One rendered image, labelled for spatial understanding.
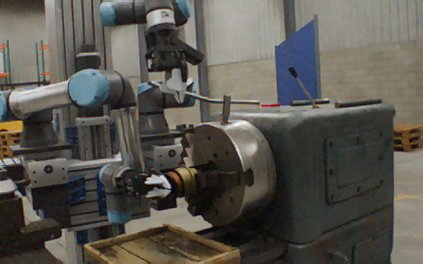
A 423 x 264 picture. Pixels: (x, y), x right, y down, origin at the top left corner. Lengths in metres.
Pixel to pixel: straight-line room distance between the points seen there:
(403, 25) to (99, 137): 10.90
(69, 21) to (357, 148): 1.31
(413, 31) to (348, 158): 10.74
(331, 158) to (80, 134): 1.07
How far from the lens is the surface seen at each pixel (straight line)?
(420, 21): 12.07
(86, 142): 1.91
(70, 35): 2.01
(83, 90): 1.39
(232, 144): 1.20
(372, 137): 1.58
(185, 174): 1.21
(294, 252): 1.33
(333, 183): 1.40
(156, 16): 1.20
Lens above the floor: 1.33
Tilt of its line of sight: 5 degrees down
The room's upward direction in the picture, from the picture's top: 3 degrees counter-clockwise
